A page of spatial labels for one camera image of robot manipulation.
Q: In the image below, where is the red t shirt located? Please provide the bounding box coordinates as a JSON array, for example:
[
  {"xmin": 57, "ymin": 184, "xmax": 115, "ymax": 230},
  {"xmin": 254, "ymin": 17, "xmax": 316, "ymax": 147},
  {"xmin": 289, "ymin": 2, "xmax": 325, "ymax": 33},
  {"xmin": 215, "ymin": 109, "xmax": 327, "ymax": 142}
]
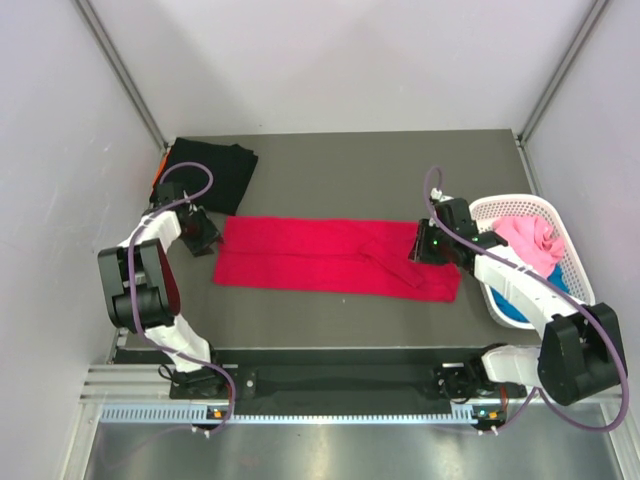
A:
[{"xmin": 212, "ymin": 217, "xmax": 461, "ymax": 303}]

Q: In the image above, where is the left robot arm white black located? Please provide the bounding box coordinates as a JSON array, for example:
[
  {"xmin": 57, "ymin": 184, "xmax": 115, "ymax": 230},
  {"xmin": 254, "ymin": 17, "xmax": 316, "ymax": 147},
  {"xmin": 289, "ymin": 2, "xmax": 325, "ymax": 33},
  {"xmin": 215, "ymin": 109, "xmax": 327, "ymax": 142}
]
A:
[{"xmin": 97, "ymin": 182, "xmax": 227, "ymax": 397}]

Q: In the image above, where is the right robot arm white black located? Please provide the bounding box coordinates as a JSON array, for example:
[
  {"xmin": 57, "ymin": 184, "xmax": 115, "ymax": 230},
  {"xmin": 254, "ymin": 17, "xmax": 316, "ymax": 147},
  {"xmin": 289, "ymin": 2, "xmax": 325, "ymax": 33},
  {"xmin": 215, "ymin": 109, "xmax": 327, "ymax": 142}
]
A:
[{"xmin": 409, "ymin": 195, "xmax": 629, "ymax": 406}]

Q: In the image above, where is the white plastic basket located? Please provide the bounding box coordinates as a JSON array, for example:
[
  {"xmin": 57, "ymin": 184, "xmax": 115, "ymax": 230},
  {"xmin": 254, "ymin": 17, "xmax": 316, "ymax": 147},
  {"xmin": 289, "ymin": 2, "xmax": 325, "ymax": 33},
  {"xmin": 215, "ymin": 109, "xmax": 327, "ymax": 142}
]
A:
[{"xmin": 469, "ymin": 194, "xmax": 595, "ymax": 305}]

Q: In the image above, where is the folded black t shirt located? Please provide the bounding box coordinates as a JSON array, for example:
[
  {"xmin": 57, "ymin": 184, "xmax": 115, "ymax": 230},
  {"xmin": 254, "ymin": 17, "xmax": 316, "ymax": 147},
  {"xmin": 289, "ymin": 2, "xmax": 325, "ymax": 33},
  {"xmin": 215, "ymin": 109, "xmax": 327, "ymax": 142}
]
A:
[{"xmin": 156, "ymin": 137, "xmax": 258, "ymax": 215}]

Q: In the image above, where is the folded orange t shirt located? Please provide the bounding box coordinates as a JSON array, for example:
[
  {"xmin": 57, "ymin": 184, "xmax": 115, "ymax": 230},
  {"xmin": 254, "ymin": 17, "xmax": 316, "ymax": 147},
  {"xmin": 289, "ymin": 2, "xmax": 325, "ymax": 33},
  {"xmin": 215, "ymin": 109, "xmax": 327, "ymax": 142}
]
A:
[{"xmin": 151, "ymin": 153, "xmax": 168, "ymax": 190}]

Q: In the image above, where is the blue t shirt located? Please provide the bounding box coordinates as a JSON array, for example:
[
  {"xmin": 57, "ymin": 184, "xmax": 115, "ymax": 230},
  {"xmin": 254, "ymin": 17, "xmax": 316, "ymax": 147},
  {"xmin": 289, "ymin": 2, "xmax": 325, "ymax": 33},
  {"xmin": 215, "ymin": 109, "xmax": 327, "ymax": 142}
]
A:
[{"xmin": 491, "ymin": 264, "xmax": 570, "ymax": 324}]

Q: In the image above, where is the pink t shirt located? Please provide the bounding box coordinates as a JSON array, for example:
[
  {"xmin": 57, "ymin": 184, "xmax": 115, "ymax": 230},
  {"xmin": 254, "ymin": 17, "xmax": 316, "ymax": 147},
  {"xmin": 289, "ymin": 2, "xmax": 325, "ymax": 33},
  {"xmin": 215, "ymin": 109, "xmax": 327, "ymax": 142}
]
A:
[{"xmin": 492, "ymin": 216, "xmax": 565, "ymax": 278}]

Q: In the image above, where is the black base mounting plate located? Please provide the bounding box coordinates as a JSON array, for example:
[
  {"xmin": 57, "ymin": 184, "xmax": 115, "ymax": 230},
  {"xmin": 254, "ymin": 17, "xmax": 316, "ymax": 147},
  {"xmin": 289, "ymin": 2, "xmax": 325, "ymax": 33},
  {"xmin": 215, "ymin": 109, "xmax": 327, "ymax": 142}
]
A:
[{"xmin": 158, "ymin": 348, "xmax": 526, "ymax": 417}]

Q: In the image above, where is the slotted cable duct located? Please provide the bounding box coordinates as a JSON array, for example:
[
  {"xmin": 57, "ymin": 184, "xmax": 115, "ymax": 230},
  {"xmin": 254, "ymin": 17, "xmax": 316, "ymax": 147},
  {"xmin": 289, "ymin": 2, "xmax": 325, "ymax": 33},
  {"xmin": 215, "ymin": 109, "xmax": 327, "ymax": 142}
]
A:
[{"xmin": 100, "ymin": 404, "xmax": 488, "ymax": 426}]

